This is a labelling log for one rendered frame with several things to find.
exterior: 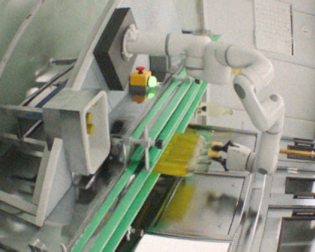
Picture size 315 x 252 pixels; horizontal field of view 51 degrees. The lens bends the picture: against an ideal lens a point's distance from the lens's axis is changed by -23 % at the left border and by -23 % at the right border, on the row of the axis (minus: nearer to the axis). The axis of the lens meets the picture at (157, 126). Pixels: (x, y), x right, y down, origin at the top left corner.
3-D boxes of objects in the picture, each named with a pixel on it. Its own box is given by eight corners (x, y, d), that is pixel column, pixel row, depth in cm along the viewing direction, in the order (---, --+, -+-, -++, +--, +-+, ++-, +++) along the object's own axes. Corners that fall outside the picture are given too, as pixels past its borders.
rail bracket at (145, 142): (126, 169, 141) (161, 175, 138) (122, 124, 134) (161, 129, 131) (129, 165, 144) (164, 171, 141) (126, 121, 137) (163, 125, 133)
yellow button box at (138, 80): (129, 90, 175) (145, 91, 173) (128, 74, 172) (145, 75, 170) (134, 85, 181) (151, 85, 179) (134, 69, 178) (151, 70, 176)
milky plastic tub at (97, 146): (69, 172, 126) (91, 178, 123) (60, 109, 116) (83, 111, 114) (88, 148, 141) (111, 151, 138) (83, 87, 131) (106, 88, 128)
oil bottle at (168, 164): (136, 170, 154) (193, 178, 149) (136, 157, 152) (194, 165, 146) (141, 163, 159) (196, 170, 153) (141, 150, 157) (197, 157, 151)
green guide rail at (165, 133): (130, 160, 145) (152, 163, 143) (130, 158, 144) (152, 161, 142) (212, 42, 294) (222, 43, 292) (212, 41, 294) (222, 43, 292)
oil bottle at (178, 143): (146, 154, 164) (200, 161, 158) (145, 142, 162) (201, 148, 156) (151, 148, 169) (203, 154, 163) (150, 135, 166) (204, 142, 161)
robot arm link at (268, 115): (257, 100, 136) (231, 122, 132) (255, 55, 121) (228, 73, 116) (286, 123, 127) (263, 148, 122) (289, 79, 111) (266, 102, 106)
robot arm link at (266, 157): (266, 112, 132) (263, 149, 147) (256, 139, 125) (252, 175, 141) (285, 118, 128) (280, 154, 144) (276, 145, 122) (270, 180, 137)
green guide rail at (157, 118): (129, 142, 141) (151, 145, 139) (128, 139, 141) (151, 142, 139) (211, 34, 291) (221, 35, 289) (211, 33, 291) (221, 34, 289)
